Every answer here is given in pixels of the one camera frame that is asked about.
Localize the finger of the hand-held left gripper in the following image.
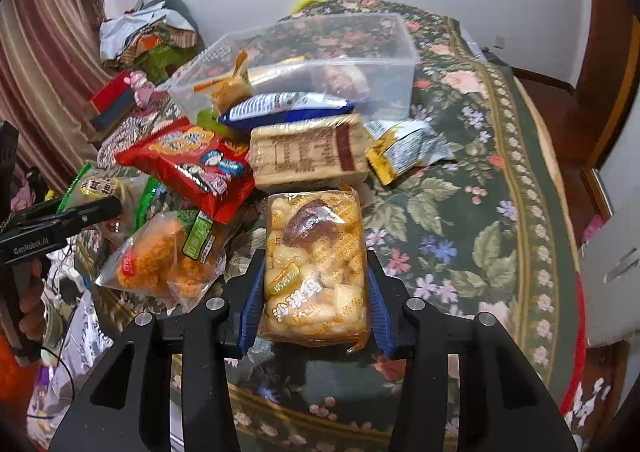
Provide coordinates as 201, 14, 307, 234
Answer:
22, 196, 124, 239

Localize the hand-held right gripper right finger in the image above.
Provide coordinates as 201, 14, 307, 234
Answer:
367, 252, 581, 452

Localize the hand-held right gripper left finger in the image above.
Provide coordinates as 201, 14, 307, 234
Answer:
47, 248, 268, 452

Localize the green white snack bag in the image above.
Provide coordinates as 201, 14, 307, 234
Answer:
56, 163, 161, 243

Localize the yellow puffed snack pack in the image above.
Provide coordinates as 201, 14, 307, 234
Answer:
262, 186, 373, 350

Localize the orange snack clear bag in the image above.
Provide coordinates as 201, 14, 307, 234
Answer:
95, 209, 228, 313

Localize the red snack bag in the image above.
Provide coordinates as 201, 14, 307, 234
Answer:
115, 121, 256, 225

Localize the green jelly cup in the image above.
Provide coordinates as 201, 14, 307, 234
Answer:
196, 108, 236, 138

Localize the brown cracker pack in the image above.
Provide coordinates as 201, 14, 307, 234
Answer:
249, 114, 371, 193

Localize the yellow white snack packet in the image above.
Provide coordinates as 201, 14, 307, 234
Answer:
364, 119, 456, 187

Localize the yellow bun packet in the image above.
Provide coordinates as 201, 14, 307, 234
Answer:
194, 49, 253, 115

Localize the blue white snack bag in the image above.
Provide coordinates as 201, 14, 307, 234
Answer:
218, 91, 355, 128

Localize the brown bread packet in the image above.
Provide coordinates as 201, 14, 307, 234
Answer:
247, 59, 371, 100

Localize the clear plastic box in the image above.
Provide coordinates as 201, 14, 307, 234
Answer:
156, 12, 420, 123

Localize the person's left hand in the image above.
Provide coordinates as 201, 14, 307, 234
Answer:
17, 257, 50, 335

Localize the patchwork quilt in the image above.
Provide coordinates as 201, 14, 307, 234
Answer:
97, 97, 191, 168

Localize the floral bedspread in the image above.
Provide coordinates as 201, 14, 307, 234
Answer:
75, 0, 586, 452

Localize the red box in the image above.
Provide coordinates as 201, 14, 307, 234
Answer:
89, 71, 138, 130

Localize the pink toy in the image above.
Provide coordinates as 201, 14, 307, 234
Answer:
127, 71, 157, 108

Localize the striped curtain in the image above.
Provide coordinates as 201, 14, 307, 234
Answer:
0, 0, 113, 193

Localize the green printed bag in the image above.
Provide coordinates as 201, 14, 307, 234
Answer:
142, 44, 198, 83

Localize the pile of clothes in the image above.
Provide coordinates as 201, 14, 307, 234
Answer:
99, 0, 201, 78

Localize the red white printed sheet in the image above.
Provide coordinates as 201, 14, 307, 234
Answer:
560, 277, 631, 452

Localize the grey bag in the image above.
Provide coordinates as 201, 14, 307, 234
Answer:
479, 46, 508, 67

